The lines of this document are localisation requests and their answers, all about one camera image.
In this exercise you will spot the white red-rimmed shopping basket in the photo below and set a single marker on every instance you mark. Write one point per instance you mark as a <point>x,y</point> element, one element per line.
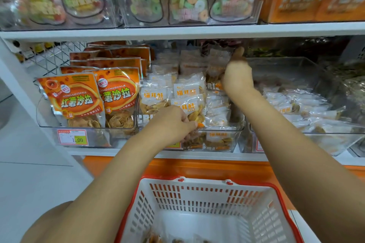
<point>188,191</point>

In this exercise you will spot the white snack shelf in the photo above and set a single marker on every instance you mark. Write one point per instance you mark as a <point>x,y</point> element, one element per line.
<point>199,32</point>

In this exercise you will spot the person's left forearm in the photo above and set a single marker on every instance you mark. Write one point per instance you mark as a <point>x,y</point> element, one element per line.
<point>91,200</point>

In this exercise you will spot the person's right hand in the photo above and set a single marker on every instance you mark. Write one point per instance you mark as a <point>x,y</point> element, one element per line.
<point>238,79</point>

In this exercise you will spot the person's right forearm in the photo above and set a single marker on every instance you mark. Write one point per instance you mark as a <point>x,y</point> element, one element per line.
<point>302,166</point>

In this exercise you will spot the orange shelf base panel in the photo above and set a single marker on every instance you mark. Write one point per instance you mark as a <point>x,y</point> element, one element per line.
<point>114,166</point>

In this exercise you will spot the white yellow price tag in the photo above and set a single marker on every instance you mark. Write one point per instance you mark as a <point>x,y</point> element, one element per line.
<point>258,145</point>
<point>72,137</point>
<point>174,145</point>

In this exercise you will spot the stack of orange packets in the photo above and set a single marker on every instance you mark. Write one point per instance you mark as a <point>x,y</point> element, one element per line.
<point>71,97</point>

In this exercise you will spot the pile of small brown snacks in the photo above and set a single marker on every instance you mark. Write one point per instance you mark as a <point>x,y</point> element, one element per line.
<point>157,238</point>

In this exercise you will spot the person's left hand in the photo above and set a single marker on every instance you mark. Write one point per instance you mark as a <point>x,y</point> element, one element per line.
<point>168,126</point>

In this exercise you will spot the row of clear snacks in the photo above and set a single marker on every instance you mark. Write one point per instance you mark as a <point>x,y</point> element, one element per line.
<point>308,112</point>
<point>219,117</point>

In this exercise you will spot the yellow hamster snack packets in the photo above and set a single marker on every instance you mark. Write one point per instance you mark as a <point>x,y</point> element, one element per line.
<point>356,89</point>

